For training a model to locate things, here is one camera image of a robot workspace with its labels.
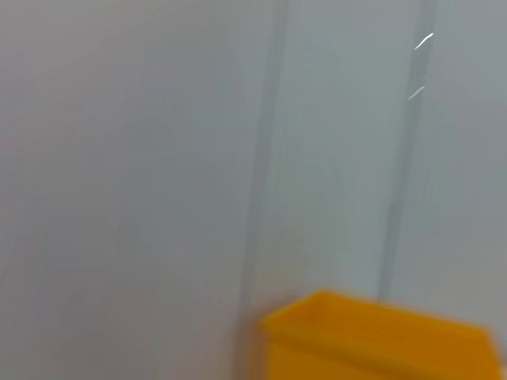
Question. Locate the yellow plastic storage bin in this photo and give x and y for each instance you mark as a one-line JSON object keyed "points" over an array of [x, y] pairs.
{"points": [[356, 340]]}

